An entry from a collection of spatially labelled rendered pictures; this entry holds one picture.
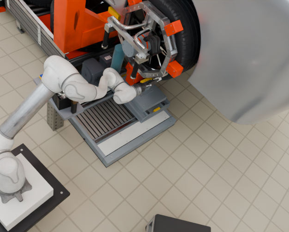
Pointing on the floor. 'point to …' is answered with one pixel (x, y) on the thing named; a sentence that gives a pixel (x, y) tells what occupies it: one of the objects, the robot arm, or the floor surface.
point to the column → (53, 118)
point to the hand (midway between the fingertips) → (157, 79)
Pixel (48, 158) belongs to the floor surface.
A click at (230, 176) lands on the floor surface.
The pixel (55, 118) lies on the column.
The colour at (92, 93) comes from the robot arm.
